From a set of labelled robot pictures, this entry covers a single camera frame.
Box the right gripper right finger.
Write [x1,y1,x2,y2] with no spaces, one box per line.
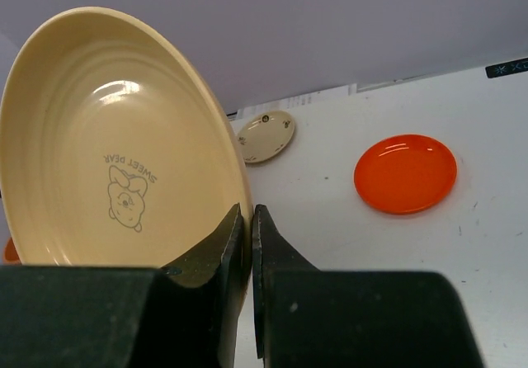
[252,205,483,367]

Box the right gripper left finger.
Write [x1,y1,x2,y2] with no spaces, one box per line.
[1,205,243,367]

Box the orange round plate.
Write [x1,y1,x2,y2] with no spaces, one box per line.
[352,134,458,215]

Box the yellow round plate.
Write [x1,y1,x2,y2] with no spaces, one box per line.
[0,6,253,328]

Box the small beige floral plate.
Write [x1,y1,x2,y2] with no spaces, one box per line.
[237,111,295,164]

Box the orange plastic bin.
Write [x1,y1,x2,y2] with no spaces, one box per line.
[2,238,21,265]

